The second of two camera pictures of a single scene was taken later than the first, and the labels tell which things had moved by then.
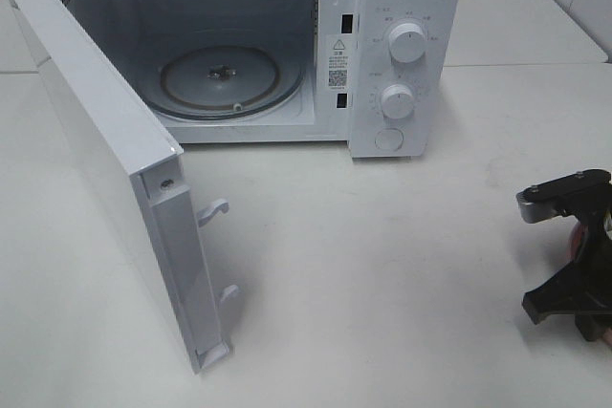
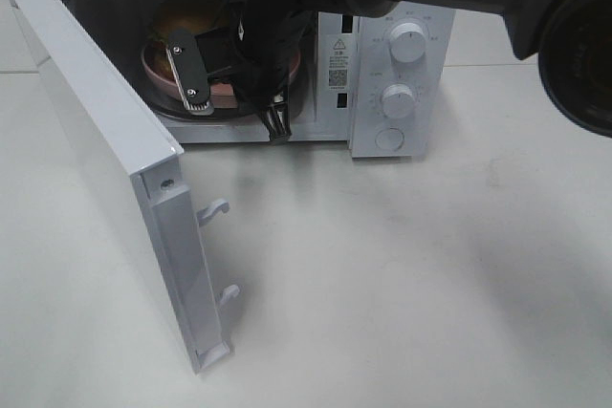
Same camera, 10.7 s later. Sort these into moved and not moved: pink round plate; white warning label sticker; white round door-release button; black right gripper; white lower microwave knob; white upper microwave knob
Moved: pink round plate; black right gripper
Not moved: white lower microwave knob; white round door-release button; white warning label sticker; white upper microwave knob
